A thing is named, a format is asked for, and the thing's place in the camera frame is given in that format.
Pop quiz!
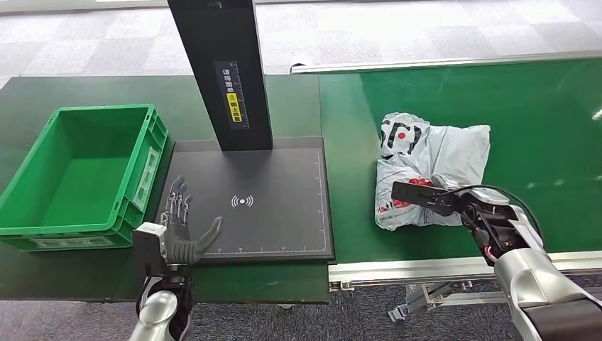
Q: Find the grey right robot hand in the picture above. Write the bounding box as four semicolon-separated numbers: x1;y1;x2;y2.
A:
429;173;476;217

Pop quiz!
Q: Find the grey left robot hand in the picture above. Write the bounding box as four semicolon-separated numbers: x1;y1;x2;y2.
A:
161;175;224;266

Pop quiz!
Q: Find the white printed courier bag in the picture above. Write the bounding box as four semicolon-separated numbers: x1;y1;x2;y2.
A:
374;112;491;232

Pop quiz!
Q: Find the green conveyor belt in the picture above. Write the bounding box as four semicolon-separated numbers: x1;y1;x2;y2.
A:
319;58;602;264

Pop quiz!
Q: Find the green plastic crate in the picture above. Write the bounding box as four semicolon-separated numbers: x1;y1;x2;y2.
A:
0;104;169;253

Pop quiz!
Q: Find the yellow and black ruler label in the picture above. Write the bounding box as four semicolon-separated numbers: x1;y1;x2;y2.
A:
214;61;251;130

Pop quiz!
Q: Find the dark green table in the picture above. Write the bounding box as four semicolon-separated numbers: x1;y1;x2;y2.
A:
0;75;331;305

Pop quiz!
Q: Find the black scanner column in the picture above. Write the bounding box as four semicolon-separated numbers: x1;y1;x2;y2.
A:
167;0;274;153

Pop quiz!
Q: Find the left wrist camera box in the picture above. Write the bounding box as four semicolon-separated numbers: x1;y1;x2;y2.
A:
132;222;168;278

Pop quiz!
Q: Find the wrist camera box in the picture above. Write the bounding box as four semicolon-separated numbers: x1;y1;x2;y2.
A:
391;180;445;210
132;222;168;278

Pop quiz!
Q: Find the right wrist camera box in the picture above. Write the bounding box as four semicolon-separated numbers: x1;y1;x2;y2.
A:
391;180;445;210

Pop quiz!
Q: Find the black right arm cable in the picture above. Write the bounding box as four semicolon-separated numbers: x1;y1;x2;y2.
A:
418;183;547;246

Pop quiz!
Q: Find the wide aluminium conveyor side rail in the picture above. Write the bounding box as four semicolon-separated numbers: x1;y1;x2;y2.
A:
328;250;602;285

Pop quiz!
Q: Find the black scanner base plate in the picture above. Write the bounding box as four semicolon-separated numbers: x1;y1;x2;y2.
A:
153;136;335;264

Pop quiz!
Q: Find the aluminium conveyor support frame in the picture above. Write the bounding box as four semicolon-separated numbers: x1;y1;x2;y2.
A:
388;280;511;323

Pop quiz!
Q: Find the thin aluminium conveyor side rail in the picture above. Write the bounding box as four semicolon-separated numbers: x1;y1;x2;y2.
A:
290;50;602;75

